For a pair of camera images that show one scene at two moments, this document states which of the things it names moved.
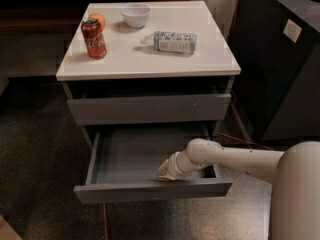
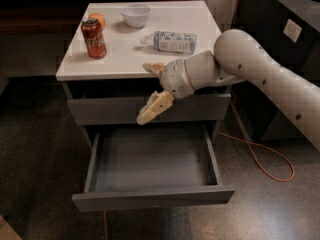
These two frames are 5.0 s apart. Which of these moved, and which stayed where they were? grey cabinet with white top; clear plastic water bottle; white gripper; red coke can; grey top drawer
Moved: white gripper
Stayed: grey top drawer; grey cabinet with white top; clear plastic water bottle; red coke can
